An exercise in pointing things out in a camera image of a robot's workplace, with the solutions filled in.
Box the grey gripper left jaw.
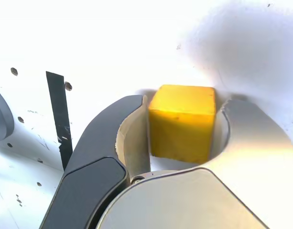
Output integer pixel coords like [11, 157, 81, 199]
[39, 94, 152, 229]

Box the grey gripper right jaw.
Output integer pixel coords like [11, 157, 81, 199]
[93, 99, 293, 229]

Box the yellow cube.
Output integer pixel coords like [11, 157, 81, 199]
[148, 84, 216, 165]

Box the black tape strip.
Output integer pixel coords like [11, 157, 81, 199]
[45, 71, 73, 172]

